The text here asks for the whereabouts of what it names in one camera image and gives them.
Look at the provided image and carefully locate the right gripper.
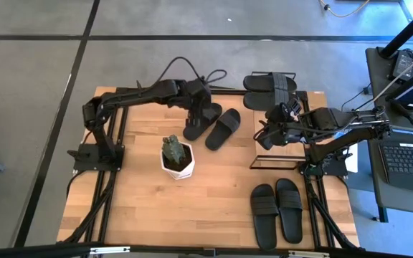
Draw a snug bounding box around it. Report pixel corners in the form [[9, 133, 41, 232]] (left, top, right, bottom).
[[258, 116, 306, 151]]

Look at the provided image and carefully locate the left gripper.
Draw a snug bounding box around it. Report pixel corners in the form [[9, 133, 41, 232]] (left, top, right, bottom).
[[183, 78, 213, 130]]

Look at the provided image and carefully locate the dark green cactus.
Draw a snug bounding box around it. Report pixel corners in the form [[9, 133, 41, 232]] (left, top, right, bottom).
[[161, 134, 186, 165]]

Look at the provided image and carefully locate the white angular plant pot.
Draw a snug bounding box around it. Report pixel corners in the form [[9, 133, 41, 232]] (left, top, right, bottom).
[[159, 140, 196, 181]]

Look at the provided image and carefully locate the white paper sheet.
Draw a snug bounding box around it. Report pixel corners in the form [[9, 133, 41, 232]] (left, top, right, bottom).
[[343, 150, 359, 173]]

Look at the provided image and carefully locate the black power adapter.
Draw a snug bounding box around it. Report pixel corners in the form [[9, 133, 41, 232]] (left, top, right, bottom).
[[391, 49, 413, 80]]

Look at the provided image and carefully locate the black rig crossbar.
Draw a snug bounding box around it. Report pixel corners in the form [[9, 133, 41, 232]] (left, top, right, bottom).
[[0, 242, 413, 258]]

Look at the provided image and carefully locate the black frame wooden shelf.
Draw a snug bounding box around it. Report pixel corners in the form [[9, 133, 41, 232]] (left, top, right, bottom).
[[242, 70, 310, 171]]

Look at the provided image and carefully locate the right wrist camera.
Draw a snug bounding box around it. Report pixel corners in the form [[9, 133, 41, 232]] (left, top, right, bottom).
[[280, 97, 303, 118]]

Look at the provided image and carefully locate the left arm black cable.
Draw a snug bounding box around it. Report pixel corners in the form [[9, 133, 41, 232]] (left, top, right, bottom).
[[157, 55, 228, 86]]

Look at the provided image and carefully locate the yellow cable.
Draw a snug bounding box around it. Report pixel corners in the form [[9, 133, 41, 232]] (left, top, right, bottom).
[[318, 0, 371, 19]]

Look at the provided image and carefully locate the white cable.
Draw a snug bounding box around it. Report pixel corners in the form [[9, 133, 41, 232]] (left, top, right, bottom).
[[371, 42, 413, 105]]

